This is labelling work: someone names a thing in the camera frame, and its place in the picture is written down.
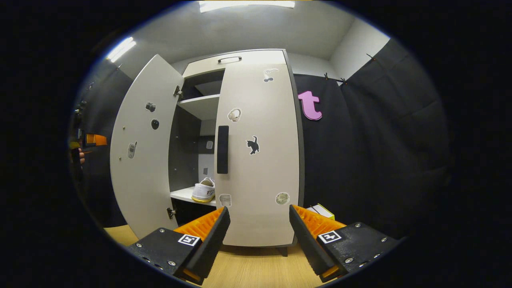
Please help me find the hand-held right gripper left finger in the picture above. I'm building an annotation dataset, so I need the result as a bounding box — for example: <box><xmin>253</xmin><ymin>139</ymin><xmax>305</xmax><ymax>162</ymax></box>
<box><xmin>126</xmin><ymin>206</ymin><xmax>231</xmax><ymax>285</ymax></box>

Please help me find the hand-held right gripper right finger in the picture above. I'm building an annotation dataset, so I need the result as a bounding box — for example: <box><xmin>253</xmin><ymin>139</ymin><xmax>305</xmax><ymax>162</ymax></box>
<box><xmin>289</xmin><ymin>204</ymin><xmax>400</xmax><ymax>284</ymax></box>

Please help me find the white canvas shoe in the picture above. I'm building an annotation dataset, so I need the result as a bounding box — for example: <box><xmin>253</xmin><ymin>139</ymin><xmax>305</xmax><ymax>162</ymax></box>
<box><xmin>192</xmin><ymin>177</ymin><xmax>216</xmax><ymax>203</ymax></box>

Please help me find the white cabinet door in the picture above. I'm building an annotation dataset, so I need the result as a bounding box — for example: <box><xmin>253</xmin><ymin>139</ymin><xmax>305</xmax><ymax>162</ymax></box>
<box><xmin>110</xmin><ymin>54</ymin><xmax>185</xmax><ymax>239</ymax></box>
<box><xmin>214</xmin><ymin>50</ymin><xmax>300</xmax><ymax>247</ymax></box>

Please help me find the white shoe cabinet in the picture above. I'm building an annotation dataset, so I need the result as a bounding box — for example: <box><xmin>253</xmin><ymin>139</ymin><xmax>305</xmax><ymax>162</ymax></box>
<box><xmin>168</xmin><ymin>49</ymin><xmax>305</xmax><ymax>256</ymax></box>

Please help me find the white cabinet shelf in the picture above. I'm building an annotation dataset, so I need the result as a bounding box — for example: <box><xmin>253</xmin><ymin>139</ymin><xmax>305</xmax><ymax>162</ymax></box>
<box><xmin>177</xmin><ymin>94</ymin><xmax>220</xmax><ymax>120</ymax></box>
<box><xmin>170</xmin><ymin>187</ymin><xmax>217</xmax><ymax>206</ymax></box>

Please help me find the white cabinet drawer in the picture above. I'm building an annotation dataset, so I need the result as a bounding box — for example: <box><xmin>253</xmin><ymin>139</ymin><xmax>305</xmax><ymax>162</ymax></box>
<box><xmin>182</xmin><ymin>50</ymin><xmax>286</xmax><ymax>78</ymax></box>

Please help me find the small ceiling light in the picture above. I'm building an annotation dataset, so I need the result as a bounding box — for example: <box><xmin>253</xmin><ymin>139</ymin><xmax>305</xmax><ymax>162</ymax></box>
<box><xmin>106</xmin><ymin>37</ymin><xmax>136</xmax><ymax>62</ymax></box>

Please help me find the black backdrop cloth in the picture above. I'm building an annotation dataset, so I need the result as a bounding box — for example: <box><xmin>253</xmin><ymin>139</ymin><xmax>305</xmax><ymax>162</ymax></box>
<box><xmin>70</xmin><ymin>38</ymin><xmax>454</xmax><ymax>240</ymax></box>

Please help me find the long ceiling light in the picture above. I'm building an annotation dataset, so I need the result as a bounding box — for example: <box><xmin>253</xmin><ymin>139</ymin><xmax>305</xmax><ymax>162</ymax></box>
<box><xmin>199</xmin><ymin>0</ymin><xmax>296</xmax><ymax>13</ymax></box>

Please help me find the black door handle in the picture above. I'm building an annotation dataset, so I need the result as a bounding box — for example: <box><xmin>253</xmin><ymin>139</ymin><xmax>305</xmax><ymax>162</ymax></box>
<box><xmin>217</xmin><ymin>126</ymin><xmax>229</xmax><ymax>174</ymax></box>

